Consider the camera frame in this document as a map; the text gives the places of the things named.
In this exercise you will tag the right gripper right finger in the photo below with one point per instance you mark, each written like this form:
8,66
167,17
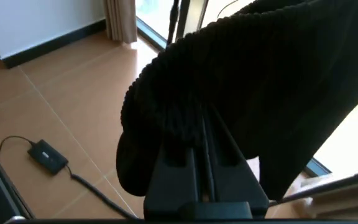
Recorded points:
238,186

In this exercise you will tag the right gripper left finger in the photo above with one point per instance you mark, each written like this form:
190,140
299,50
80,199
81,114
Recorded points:
169,186

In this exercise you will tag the black ribbed garment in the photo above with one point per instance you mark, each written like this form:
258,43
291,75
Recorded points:
259,77

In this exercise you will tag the black clothes rack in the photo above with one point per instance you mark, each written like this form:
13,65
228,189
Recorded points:
173,18

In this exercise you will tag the black power adapter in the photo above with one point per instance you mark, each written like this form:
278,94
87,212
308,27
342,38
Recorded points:
48,156

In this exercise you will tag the window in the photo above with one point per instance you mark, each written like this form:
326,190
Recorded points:
154,18

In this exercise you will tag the beige curtain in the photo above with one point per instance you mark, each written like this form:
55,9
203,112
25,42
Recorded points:
120,18

